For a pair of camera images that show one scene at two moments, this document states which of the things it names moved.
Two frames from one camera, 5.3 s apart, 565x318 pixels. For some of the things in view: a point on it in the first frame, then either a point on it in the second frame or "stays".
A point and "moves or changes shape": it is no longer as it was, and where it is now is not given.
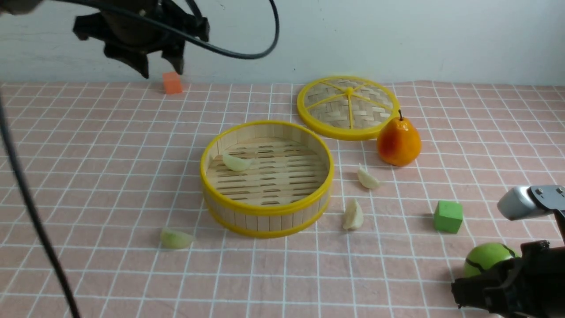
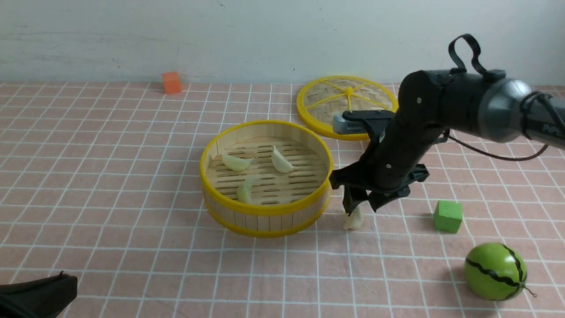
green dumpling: x=236 y=164 stays
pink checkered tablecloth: x=117 y=168 stays
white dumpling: x=353 y=217 stays
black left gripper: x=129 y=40 → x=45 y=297
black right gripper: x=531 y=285 → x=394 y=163
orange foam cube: x=172 y=81 stays
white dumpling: x=366 y=179 moves or changes shape
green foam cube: x=448 y=216 stays
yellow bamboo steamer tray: x=287 y=188 stays
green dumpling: x=172 y=239 → x=244 y=192
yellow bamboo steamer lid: x=347 y=107 stays
